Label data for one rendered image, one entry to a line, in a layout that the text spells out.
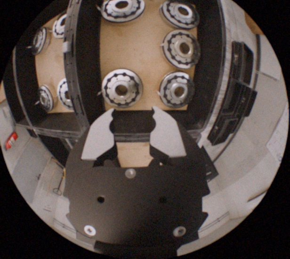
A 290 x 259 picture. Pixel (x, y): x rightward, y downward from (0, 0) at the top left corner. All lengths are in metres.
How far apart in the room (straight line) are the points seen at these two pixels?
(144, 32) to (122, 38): 0.06
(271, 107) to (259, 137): 0.81
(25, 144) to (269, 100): 6.07
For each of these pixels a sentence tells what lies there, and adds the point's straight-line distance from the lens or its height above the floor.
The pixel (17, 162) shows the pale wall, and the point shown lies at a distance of 3.31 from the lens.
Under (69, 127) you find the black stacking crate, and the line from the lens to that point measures 0.28.
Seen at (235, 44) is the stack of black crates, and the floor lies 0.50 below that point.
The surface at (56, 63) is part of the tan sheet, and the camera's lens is 0.36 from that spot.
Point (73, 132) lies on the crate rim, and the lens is 0.26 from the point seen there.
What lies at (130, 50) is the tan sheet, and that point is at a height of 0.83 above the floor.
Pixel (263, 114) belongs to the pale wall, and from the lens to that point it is 2.94.
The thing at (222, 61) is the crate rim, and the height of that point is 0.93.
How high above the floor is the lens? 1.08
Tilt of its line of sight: 58 degrees down
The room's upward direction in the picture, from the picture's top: 172 degrees clockwise
